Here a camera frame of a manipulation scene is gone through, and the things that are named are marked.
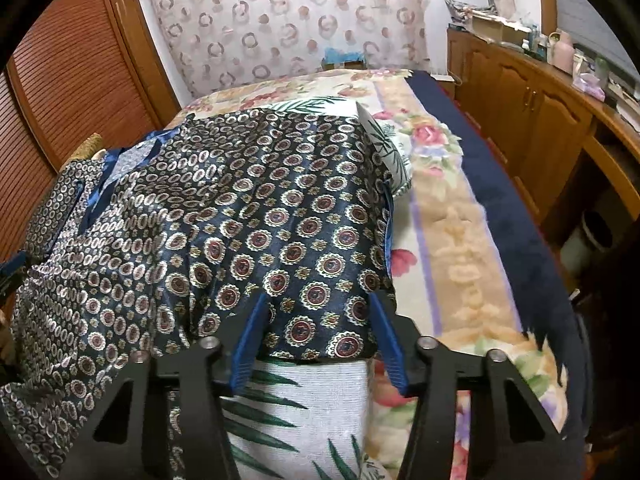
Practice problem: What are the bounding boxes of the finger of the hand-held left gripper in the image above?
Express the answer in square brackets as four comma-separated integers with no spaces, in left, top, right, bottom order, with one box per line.
[0,252,28,306]

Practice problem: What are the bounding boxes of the wooden cabinet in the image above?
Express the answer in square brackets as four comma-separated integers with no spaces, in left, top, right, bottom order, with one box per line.
[446,27,640,241]

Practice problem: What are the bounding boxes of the cardboard box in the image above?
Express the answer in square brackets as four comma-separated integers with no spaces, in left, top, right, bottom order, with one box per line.
[470,12,521,44]

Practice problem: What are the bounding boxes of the floral blanket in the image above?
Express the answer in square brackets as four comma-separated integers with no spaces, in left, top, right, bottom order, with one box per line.
[180,67,571,480]

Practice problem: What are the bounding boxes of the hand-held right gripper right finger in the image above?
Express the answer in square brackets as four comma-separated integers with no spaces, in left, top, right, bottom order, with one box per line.
[367,292,586,480]

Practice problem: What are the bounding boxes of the blue small box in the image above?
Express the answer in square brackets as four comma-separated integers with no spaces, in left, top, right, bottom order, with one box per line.
[320,47,369,71]

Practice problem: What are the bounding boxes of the palm leaf print sheet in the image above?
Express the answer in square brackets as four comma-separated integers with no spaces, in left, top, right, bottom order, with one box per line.
[170,97,416,480]

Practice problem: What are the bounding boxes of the ring pattern sheer curtain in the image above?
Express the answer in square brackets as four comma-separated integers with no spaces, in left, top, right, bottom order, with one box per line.
[137,0,433,101]

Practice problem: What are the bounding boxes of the pink jug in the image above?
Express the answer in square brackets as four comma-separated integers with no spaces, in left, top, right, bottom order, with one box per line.
[549,30,576,74]

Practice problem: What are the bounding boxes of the navy medallion print garment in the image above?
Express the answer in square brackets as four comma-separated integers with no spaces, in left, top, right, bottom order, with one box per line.
[0,110,401,480]

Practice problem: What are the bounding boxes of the mustard yellow patterned cloth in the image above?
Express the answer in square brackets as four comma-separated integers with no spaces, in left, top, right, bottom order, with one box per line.
[60,132,107,167]

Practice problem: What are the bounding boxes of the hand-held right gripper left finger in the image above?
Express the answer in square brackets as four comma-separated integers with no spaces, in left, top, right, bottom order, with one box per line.
[60,292,273,480]

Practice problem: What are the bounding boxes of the purple tissue pack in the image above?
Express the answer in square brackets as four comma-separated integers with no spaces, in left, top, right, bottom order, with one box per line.
[575,72,609,99]

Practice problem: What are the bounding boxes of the wooden louvered door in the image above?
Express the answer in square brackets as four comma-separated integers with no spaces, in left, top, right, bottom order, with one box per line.
[0,0,181,261]

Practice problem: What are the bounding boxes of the dark waste bin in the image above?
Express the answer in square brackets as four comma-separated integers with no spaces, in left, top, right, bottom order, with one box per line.
[560,210,616,281]

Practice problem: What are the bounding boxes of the grey window blind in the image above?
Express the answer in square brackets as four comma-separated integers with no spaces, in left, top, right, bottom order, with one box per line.
[552,0,640,58]

